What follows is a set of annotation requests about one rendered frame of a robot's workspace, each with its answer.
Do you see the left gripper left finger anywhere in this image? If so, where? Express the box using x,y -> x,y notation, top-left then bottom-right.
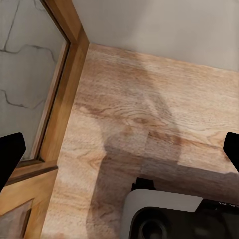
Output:
0,132 -> 26,192

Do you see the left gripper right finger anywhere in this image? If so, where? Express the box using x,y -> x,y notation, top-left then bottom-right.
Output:
223,132 -> 239,173

